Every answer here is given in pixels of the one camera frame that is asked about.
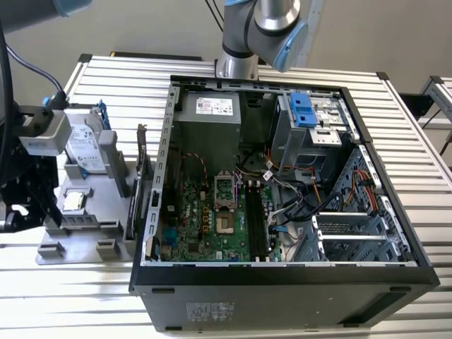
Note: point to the blue SATA connector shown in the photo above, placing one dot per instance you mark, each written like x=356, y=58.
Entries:
x=279, y=229

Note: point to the silver CPU chip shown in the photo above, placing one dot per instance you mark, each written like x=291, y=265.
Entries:
x=75, y=202

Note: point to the grey plastic parts rack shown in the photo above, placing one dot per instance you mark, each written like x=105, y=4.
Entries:
x=84, y=247

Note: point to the grey power supply unit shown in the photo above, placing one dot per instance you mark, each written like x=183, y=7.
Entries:
x=208, y=141

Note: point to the graphics card with black cooler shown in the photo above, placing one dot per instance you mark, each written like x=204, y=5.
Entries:
x=136, y=208

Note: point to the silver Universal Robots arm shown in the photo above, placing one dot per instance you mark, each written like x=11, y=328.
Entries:
x=268, y=21

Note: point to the green motherboard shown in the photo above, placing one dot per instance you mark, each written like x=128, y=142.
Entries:
x=197, y=233

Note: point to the metal slat side table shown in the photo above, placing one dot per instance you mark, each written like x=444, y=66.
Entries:
x=438, y=95

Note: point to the CPU socket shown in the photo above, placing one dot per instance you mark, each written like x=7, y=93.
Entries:
x=225, y=223

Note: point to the silver disk bay cage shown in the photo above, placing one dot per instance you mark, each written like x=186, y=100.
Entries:
x=353, y=236

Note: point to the metal optical drive bay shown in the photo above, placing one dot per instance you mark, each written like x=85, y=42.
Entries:
x=325, y=137

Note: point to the hard disk in blue carrier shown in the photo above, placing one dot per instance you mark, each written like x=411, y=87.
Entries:
x=88, y=141

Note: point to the black open PC case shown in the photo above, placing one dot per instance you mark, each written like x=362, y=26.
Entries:
x=282, y=300

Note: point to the blue plastic drive latch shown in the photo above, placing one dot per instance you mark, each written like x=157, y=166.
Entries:
x=303, y=109

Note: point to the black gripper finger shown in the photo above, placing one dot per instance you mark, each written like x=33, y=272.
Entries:
x=47, y=208

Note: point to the thin metal locking lever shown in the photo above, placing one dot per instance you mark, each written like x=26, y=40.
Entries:
x=234, y=192

